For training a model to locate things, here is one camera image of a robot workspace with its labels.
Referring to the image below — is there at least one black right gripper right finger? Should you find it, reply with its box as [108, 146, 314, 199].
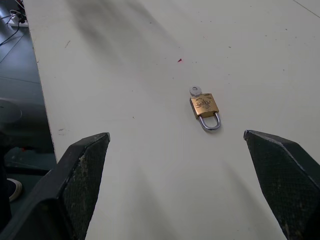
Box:
[243, 129, 320, 240]

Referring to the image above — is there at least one grey round base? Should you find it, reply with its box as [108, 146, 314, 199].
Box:
[0, 98, 23, 124]

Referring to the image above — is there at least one white power strip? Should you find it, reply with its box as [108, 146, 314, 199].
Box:
[6, 9, 28, 27]

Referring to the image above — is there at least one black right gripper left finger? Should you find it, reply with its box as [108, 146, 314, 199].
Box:
[0, 132, 111, 240]

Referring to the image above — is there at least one brass padlock with steel shackle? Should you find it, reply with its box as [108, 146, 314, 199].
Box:
[189, 92, 222, 134]

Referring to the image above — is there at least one black cable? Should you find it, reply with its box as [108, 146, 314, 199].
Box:
[0, 22, 22, 45]

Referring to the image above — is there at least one silver key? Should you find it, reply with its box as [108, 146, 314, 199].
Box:
[189, 85, 203, 98]

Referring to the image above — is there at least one dark shoe with white sole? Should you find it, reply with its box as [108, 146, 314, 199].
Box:
[6, 177, 24, 203]

